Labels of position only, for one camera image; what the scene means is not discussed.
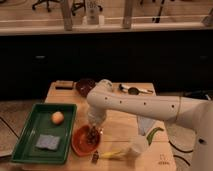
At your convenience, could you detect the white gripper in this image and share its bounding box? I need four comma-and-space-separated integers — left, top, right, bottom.
88, 107, 107, 127

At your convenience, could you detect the dark grape bunch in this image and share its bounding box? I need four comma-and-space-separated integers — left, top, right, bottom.
87, 128, 99, 144

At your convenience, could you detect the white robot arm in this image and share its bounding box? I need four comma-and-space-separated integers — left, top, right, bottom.
87, 79, 213, 171

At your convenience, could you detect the dark brown bowl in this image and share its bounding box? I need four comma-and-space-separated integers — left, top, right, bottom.
76, 78, 96, 97

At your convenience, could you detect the red bowl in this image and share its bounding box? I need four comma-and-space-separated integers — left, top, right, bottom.
71, 125, 101, 157

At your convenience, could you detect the orange round fruit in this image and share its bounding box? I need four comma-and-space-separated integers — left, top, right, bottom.
51, 111, 64, 125

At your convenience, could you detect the yellow banana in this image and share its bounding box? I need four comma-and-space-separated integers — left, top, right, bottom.
91, 151, 125, 164

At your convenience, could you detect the wooden table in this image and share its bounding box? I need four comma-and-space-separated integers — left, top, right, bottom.
22, 82, 176, 171

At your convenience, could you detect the black and white utensil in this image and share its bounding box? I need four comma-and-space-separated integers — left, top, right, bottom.
119, 84, 153, 95

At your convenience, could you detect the dark rectangular block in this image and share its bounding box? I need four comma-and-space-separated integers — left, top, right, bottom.
55, 80, 74, 90

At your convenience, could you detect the white cup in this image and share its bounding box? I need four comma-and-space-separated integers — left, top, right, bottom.
128, 135, 149, 158

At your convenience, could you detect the blue sponge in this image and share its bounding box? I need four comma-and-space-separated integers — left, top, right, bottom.
36, 134, 60, 151

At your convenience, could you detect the green chili pepper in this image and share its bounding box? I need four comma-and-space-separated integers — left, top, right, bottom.
146, 127, 164, 145

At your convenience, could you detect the green plastic tray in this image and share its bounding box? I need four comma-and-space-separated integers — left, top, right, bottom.
11, 103, 77, 165

